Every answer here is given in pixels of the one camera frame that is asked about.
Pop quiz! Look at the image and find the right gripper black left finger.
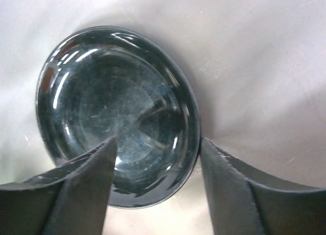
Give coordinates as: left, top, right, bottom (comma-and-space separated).
1, 138, 117, 234

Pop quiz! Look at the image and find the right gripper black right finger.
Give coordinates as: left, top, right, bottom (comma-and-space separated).
200, 138, 325, 234

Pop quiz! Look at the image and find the black round plate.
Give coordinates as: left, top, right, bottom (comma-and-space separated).
35, 26, 201, 209

